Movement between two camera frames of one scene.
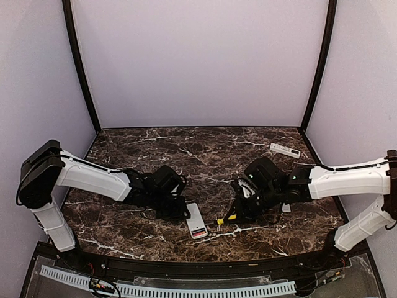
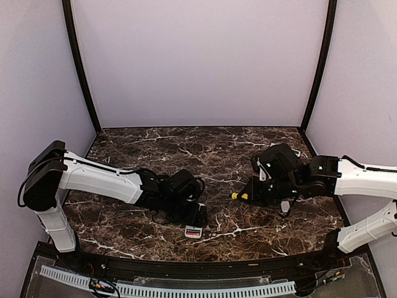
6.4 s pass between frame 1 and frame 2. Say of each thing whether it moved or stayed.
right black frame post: stayed
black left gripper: moved
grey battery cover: stayed
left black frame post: stayed
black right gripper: moved
